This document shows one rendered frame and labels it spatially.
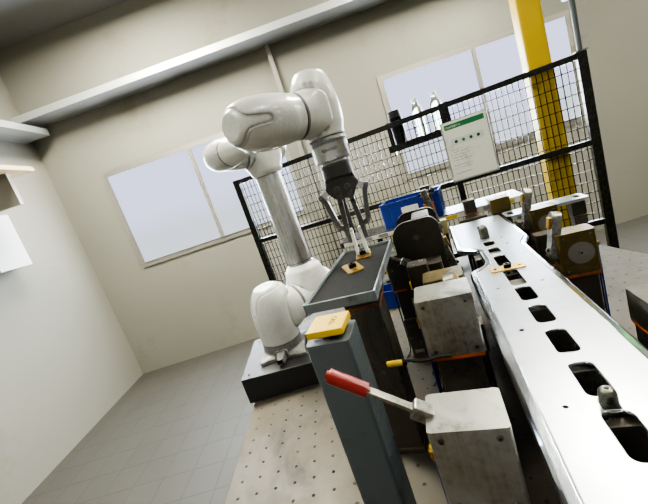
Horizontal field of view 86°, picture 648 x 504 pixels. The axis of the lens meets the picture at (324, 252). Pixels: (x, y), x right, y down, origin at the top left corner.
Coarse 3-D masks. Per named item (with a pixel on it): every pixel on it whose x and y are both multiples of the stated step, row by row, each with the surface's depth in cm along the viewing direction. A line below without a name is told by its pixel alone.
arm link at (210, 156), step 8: (208, 144) 122; (216, 144) 116; (208, 152) 119; (216, 152) 115; (208, 160) 121; (216, 160) 117; (248, 160) 126; (216, 168) 122; (224, 168) 120; (232, 168) 123; (240, 168) 127
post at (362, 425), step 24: (336, 336) 53; (360, 336) 56; (312, 360) 53; (336, 360) 52; (360, 360) 53; (336, 408) 54; (360, 408) 53; (384, 408) 59; (360, 432) 54; (384, 432) 56; (360, 456) 55; (384, 456) 54; (360, 480) 57; (384, 480) 56; (408, 480) 62
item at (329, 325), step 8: (344, 312) 56; (320, 320) 56; (328, 320) 55; (336, 320) 53; (344, 320) 53; (312, 328) 54; (320, 328) 52; (328, 328) 52; (336, 328) 51; (344, 328) 52; (312, 336) 52; (320, 336) 52; (328, 336) 52
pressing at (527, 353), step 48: (480, 240) 122; (480, 288) 84; (576, 288) 71; (528, 336) 61; (576, 336) 57; (624, 336) 53; (528, 384) 50; (576, 384) 47; (624, 384) 45; (576, 432) 40; (576, 480) 35; (624, 480) 34
